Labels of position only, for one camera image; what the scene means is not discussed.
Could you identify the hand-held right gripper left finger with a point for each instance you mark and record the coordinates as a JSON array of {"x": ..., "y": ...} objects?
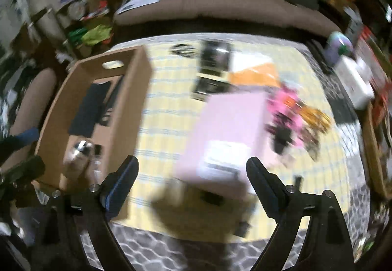
[{"x": 118, "y": 194}]

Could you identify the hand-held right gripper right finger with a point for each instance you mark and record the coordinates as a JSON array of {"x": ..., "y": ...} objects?
[{"x": 269, "y": 194}]

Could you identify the large pink box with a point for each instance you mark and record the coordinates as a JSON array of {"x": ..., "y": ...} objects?
[{"x": 226, "y": 133}]

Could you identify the brown cardboard box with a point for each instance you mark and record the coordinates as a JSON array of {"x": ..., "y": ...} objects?
[{"x": 134, "y": 96}]

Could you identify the person's left forearm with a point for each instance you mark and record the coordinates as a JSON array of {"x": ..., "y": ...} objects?
[{"x": 26, "y": 138}]

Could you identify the clear plastic bottle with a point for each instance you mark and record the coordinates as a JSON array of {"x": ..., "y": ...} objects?
[{"x": 97, "y": 164}]

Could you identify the orange head massager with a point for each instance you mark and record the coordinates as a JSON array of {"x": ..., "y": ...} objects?
[{"x": 315, "y": 118}]

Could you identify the pink fluffy towel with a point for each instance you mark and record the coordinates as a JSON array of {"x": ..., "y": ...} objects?
[{"x": 286, "y": 105}]

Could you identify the black flat case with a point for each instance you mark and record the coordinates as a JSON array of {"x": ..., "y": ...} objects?
[{"x": 88, "y": 108}]

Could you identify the dark grey mat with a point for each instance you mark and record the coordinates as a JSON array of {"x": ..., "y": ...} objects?
[{"x": 343, "y": 110}]

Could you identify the wicker basket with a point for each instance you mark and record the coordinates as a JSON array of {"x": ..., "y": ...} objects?
[{"x": 375, "y": 151}]

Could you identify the dark green box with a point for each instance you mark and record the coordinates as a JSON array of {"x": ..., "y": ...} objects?
[{"x": 208, "y": 89}]

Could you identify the orange and white box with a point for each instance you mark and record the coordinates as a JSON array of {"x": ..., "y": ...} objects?
[{"x": 251, "y": 72}]

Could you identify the white tissue box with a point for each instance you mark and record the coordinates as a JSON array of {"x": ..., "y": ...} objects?
[{"x": 355, "y": 84}]

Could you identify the black jar with silver lid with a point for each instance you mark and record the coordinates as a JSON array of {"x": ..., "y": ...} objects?
[{"x": 214, "y": 55}]

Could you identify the green bag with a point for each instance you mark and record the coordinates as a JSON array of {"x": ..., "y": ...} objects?
[{"x": 96, "y": 34}]

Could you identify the purple toy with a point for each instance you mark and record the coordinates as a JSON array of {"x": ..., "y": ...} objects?
[{"x": 338, "y": 44}]

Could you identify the white paper sheet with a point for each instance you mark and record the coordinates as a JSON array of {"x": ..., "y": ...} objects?
[{"x": 139, "y": 3}]

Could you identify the brown sofa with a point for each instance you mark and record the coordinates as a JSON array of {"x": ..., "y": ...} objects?
[{"x": 214, "y": 4}]

